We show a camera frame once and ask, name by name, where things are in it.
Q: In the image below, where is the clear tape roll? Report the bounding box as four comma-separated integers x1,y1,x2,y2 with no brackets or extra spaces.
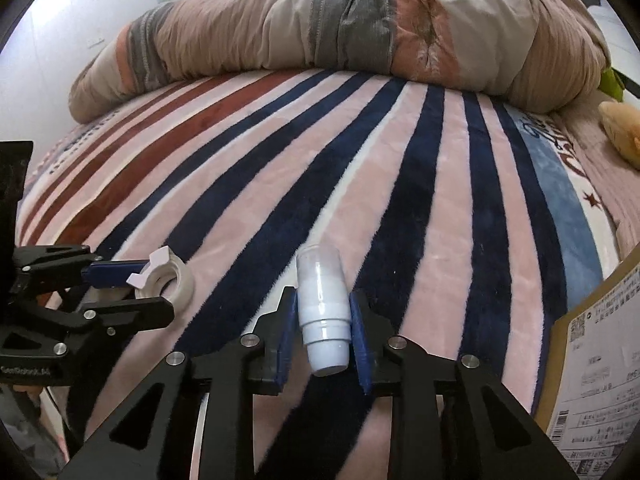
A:
126,246,195,313

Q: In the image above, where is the white spray bottle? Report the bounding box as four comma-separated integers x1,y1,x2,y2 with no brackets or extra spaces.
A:
296,244,352,377

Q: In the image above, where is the cardboard box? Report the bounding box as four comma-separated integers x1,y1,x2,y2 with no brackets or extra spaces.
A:
535,249,639,479

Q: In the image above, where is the striped pink blanket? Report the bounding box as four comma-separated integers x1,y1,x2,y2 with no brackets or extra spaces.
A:
14,68,622,480

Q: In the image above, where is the pink bed sheet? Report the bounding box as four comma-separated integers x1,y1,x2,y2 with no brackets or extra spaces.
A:
551,90,640,259

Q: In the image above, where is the brown plush toy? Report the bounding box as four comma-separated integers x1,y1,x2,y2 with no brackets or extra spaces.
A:
598,102,640,170

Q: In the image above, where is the green plush toy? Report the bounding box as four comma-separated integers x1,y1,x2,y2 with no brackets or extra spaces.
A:
598,66,625,102

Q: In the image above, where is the white headboard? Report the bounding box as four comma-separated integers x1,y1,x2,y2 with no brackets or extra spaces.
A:
588,6,639,84

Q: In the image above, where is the rolled patchwork duvet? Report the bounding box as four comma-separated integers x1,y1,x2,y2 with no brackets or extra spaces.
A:
68,0,611,124

